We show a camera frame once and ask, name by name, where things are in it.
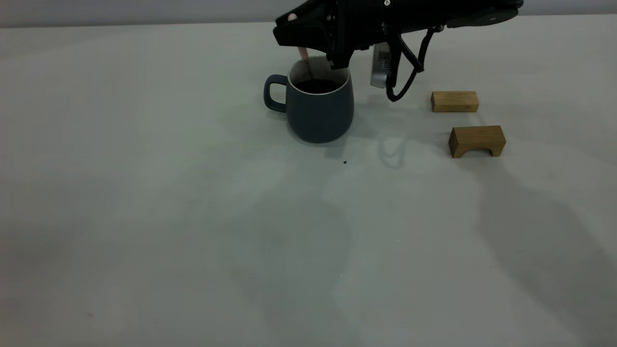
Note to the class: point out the dark grey mug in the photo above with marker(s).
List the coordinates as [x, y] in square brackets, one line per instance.
[318, 115]

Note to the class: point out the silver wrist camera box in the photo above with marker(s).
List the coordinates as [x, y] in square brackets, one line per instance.
[380, 65]

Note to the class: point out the rectangular wooden block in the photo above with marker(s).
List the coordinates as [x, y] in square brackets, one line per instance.
[455, 101]

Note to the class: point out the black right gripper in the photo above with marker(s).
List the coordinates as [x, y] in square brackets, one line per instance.
[359, 26]

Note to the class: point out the arched wooden block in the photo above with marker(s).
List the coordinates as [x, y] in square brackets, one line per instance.
[477, 135]

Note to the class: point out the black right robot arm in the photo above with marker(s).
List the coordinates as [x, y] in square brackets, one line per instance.
[458, 12]

